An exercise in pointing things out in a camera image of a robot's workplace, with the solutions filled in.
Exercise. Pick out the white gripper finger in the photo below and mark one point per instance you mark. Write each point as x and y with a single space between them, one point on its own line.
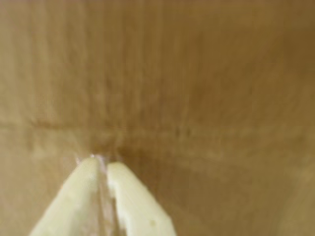
73 204
140 209

